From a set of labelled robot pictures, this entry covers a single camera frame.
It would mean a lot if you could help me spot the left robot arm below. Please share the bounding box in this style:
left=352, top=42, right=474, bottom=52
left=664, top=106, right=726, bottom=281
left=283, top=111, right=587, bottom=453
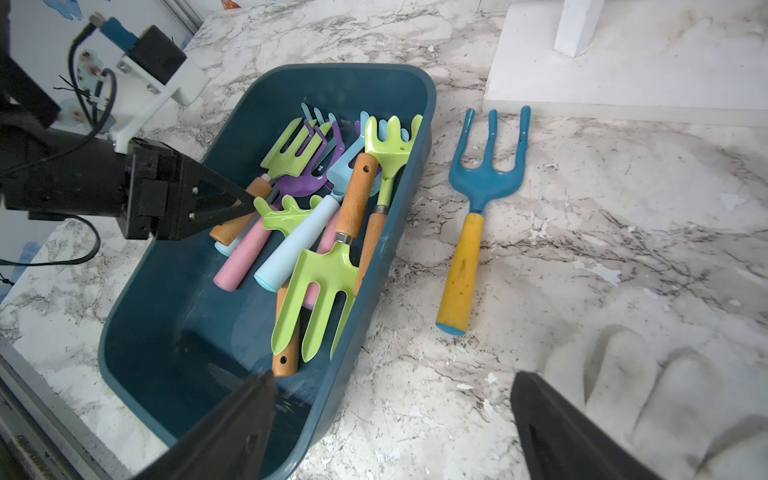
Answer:
left=1, top=14, right=255, bottom=240

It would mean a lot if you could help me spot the purple tool pink handle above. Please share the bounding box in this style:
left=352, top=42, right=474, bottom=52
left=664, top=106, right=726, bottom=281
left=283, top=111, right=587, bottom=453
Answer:
left=303, top=210, right=340, bottom=310

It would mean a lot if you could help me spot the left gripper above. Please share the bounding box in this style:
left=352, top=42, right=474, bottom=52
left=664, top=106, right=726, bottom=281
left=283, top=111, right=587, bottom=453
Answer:
left=1, top=128, right=255, bottom=240

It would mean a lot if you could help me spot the green trowel wooden handle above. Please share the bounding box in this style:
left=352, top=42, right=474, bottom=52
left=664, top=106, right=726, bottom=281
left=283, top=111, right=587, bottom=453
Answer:
left=253, top=193, right=325, bottom=379

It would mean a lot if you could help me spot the light blue fork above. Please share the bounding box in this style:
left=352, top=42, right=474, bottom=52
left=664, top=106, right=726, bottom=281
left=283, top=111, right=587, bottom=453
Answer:
left=254, top=111, right=369, bottom=292

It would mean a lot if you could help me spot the teal fork yellow handle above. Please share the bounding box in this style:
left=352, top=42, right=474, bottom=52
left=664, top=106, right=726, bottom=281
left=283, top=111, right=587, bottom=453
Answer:
left=436, top=105, right=531, bottom=336

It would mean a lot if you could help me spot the green rake wooden handle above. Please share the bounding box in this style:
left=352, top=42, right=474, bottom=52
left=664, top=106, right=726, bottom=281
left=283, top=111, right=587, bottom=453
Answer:
left=355, top=115, right=423, bottom=294

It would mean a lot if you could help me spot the light blue rake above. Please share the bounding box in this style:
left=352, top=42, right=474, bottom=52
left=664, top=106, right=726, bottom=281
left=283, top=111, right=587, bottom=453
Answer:
left=214, top=101, right=337, bottom=258

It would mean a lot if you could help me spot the teal plastic storage box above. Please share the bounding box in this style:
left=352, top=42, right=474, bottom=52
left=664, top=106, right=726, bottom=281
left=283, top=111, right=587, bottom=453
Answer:
left=99, top=64, right=437, bottom=479

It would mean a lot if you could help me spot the white tiered display stand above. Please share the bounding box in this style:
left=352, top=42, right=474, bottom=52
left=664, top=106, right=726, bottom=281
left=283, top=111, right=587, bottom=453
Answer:
left=483, top=1, right=767, bottom=127

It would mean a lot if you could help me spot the purple rake pink handle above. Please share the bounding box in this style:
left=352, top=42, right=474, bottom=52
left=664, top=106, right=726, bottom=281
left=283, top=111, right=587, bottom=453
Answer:
left=211, top=115, right=344, bottom=292

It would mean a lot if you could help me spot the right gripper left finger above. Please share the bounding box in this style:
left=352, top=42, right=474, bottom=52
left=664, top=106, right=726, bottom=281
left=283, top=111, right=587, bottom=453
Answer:
left=136, top=371, right=278, bottom=479

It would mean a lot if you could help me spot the green wide fork wooden handle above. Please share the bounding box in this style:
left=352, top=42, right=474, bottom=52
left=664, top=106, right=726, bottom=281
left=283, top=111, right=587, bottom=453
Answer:
left=208, top=116, right=325, bottom=247

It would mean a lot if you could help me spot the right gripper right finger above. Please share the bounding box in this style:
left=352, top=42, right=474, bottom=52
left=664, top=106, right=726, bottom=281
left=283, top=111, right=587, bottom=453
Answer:
left=511, top=371, right=658, bottom=479

